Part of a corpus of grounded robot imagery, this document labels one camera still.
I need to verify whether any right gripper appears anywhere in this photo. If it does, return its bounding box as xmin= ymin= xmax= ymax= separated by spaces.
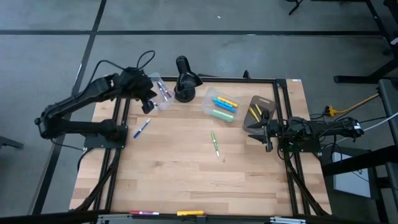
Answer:
xmin=248 ymin=109 xmax=289 ymax=152

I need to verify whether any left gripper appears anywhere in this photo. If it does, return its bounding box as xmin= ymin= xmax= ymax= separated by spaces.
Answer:
xmin=119 ymin=67 xmax=158 ymax=114

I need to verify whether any lime highlighter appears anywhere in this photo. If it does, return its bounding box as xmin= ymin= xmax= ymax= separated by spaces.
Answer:
xmin=213 ymin=109 xmax=234 ymax=121

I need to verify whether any blue highlighter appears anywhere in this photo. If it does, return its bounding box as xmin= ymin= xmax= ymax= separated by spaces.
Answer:
xmin=215 ymin=101 xmax=237 ymax=114

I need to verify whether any green highlighter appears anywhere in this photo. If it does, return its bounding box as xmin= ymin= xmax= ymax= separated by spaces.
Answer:
xmin=210 ymin=111 xmax=233 ymax=123

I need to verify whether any blue Expo marker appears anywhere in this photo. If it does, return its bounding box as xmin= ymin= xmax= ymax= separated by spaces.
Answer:
xmin=132 ymin=118 xmax=152 ymax=139

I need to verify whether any orange-yellow highlighter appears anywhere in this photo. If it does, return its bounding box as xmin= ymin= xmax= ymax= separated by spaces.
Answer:
xmin=216 ymin=96 xmax=239 ymax=109

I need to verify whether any green Expo marker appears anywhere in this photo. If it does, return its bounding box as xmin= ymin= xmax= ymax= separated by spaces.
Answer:
xmin=210 ymin=130 xmax=220 ymax=158

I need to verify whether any red Expo marker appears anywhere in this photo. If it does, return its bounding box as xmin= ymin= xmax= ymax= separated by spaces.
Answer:
xmin=129 ymin=210 xmax=160 ymax=216

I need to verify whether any clear plastic bin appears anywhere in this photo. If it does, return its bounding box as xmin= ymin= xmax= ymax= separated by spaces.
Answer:
xmin=201 ymin=86 xmax=243 ymax=123
xmin=147 ymin=72 xmax=176 ymax=112

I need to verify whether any grey plastic bin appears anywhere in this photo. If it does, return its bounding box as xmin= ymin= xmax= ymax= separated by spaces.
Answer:
xmin=241 ymin=95 xmax=277 ymax=135

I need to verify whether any black desk crossbar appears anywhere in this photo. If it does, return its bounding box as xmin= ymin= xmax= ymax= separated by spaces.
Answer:
xmin=322 ymin=144 xmax=398 ymax=178

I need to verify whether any white box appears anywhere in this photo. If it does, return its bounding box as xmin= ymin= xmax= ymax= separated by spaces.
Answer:
xmin=332 ymin=151 xmax=373 ymax=199

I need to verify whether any yellow highlighter pen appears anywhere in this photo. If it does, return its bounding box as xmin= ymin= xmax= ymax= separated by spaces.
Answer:
xmin=176 ymin=210 xmax=205 ymax=217

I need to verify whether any black chair leg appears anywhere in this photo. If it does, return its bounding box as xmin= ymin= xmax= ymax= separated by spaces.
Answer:
xmin=287 ymin=0 xmax=305 ymax=16

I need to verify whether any black furniture foot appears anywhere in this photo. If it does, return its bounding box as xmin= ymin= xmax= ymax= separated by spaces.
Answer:
xmin=0 ymin=135 xmax=25 ymax=150

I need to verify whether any black table frame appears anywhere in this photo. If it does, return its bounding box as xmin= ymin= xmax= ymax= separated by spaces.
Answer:
xmin=70 ymin=68 xmax=333 ymax=218

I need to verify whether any black left camera cable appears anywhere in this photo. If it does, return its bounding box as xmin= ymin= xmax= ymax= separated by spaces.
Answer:
xmin=89 ymin=49 xmax=156 ymax=82

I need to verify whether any yellow power cable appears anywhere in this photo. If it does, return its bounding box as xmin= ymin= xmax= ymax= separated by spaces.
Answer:
xmin=325 ymin=93 xmax=381 ymax=116

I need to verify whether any silver metal bracket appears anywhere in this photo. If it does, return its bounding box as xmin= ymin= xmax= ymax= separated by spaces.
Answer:
xmin=96 ymin=213 xmax=134 ymax=224
xmin=269 ymin=216 xmax=307 ymax=224

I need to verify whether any black desk frame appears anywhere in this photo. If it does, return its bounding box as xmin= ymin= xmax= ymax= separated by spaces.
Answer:
xmin=334 ymin=0 xmax=398 ymax=85

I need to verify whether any white cable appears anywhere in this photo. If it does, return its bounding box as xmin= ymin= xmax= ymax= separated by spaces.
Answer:
xmin=362 ymin=111 xmax=398 ymax=133

